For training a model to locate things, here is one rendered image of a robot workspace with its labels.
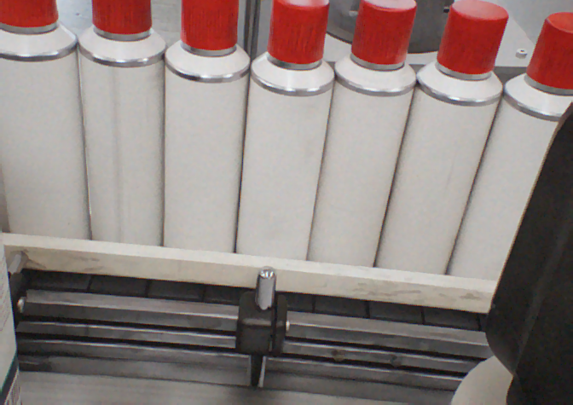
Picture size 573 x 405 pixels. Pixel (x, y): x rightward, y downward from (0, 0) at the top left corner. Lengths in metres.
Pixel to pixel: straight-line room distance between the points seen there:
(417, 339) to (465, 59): 0.19
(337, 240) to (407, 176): 0.07
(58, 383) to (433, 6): 0.56
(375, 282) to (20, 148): 0.24
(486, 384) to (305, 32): 0.24
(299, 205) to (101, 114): 0.14
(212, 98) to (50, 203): 0.13
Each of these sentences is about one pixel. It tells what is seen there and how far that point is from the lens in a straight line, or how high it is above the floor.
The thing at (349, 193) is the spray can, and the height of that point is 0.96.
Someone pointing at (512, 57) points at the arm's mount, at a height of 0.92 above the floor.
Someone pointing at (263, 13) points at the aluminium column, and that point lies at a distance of 0.57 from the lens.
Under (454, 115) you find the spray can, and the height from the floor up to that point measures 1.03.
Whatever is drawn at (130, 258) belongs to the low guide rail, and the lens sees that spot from 0.49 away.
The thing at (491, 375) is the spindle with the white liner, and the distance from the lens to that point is 0.23.
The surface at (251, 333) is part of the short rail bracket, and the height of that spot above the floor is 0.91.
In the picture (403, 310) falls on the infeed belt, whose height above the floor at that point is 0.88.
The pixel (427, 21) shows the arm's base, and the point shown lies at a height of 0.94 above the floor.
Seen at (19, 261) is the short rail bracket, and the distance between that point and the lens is 0.50.
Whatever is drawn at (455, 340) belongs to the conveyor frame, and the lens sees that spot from 0.51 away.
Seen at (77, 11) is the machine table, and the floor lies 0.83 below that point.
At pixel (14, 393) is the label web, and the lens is 0.35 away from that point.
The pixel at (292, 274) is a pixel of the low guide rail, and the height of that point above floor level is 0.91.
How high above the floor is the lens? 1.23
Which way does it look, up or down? 34 degrees down
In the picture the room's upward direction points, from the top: 7 degrees clockwise
